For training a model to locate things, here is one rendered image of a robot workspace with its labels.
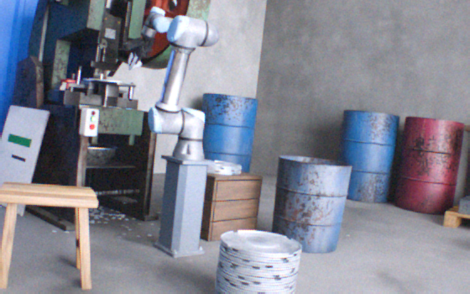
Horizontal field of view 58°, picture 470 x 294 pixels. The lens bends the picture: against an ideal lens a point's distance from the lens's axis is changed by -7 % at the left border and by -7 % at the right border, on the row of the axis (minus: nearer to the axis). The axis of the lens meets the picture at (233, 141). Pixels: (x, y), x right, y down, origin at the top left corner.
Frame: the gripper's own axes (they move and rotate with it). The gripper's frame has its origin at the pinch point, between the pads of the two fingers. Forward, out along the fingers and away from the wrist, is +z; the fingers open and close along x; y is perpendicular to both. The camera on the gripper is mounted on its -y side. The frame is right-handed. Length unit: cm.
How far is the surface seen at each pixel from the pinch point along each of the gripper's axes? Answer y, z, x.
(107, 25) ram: -0.4, -12.4, 30.5
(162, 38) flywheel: 38.1, -15.2, 23.6
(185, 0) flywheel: 34, -43, 16
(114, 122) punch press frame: -0.4, 30.3, -6.4
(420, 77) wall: 327, -75, -57
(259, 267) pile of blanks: -41, 13, -133
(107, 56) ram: -1.1, 2.6, 19.6
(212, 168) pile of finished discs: 36, 30, -54
